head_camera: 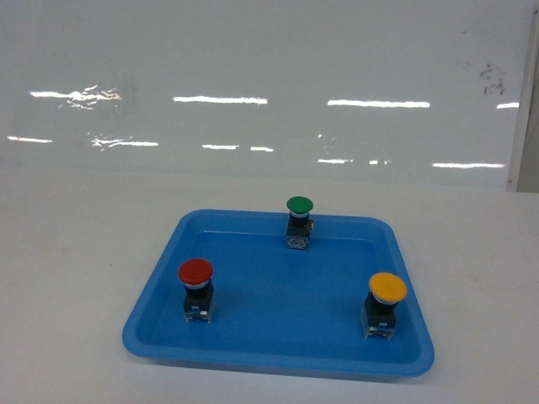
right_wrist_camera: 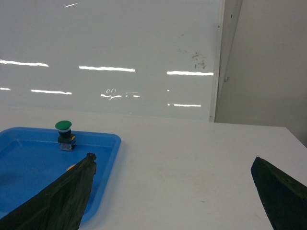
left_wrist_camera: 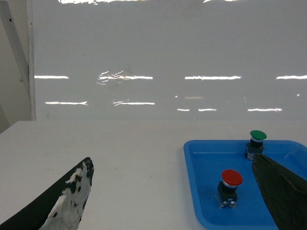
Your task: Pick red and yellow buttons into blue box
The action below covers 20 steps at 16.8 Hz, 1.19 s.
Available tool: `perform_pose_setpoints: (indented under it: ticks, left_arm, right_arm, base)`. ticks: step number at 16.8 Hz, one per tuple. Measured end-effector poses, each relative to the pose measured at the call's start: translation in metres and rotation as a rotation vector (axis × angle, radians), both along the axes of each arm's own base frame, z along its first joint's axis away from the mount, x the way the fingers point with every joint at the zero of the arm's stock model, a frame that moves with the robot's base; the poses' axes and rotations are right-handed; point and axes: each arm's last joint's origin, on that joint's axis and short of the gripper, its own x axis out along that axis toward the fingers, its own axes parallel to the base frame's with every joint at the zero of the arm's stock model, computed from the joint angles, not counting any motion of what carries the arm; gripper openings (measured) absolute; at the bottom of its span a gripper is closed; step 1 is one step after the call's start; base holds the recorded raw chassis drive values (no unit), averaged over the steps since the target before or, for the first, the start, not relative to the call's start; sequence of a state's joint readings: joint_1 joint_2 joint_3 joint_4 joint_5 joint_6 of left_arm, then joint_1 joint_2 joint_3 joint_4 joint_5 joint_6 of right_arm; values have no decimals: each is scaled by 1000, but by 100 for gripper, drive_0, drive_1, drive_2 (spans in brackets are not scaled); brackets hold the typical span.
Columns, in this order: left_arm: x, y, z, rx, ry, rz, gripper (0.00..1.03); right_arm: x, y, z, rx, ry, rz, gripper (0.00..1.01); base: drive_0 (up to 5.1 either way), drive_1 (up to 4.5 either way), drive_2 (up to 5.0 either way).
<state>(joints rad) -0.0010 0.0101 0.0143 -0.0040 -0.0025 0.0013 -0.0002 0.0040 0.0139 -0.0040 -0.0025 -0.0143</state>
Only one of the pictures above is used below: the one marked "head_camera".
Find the blue plastic tray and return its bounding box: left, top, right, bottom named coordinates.
left=122, top=210, right=435, bottom=380

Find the red mushroom push button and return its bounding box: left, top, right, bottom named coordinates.
left=178, top=258, right=216, bottom=323

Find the green mushroom push button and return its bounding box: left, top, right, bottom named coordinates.
left=286, top=196, right=313, bottom=250

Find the yellow mushroom push button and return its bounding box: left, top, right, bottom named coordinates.
left=360, top=272, right=408, bottom=340

